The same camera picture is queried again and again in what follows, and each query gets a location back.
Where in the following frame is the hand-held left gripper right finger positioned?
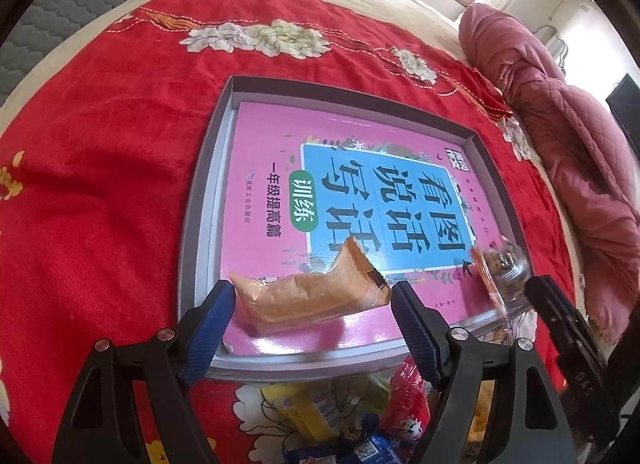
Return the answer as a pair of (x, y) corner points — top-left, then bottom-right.
(391, 280), (576, 464)

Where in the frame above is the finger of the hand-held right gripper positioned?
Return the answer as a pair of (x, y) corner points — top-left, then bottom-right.
(524, 275), (608, 400)

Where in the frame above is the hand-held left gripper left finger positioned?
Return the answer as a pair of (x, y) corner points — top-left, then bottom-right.
(50, 280), (236, 464)

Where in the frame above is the red snack packet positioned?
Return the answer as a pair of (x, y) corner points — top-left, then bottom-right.
(380, 359), (437, 445)

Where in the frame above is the clear packet brown snack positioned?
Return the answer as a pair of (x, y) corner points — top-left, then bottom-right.
(470, 238), (532, 321)

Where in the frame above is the orange snack packet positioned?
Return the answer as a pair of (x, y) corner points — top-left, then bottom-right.
(229, 237), (393, 337)

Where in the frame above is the grey cardboard box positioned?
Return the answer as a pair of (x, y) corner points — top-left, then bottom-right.
(176, 75), (538, 386)

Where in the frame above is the long yellow snack packet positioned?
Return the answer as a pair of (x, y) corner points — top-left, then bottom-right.
(260, 379), (381, 445)

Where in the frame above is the blue snack packet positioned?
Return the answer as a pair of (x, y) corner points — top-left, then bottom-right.
(282, 423), (416, 464)

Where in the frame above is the pink book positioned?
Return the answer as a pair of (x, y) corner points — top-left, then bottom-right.
(220, 102), (501, 358)

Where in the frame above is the red floral blanket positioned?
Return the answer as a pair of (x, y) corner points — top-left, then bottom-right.
(0, 0), (576, 464)

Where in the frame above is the pink quilt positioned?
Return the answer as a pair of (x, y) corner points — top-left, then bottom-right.
(459, 3), (640, 345)

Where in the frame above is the black television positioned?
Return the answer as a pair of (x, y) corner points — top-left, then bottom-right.
(606, 73), (640, 145)

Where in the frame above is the grey quilted headboard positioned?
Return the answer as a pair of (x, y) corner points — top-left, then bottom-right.
(0, 0), (241, 110)

